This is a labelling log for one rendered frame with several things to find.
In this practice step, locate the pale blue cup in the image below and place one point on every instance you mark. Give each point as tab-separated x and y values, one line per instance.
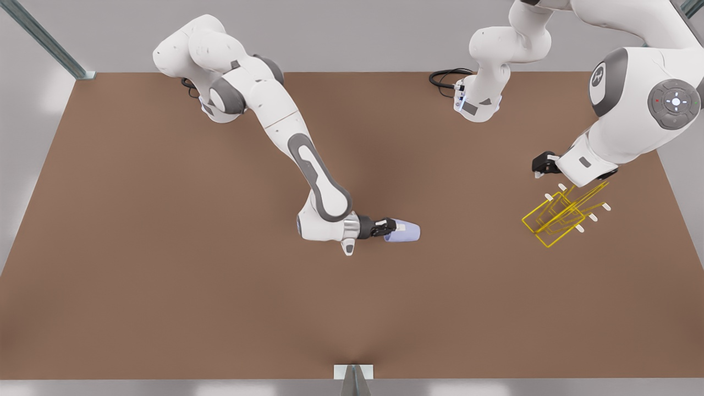
406	231

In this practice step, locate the silver frame post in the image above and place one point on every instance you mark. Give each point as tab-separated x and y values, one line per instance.
353	379
691	6
41	37

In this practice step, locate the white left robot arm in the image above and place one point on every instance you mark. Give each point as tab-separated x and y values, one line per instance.
632	104

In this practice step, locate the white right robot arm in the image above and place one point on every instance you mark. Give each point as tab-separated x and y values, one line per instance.
258	104

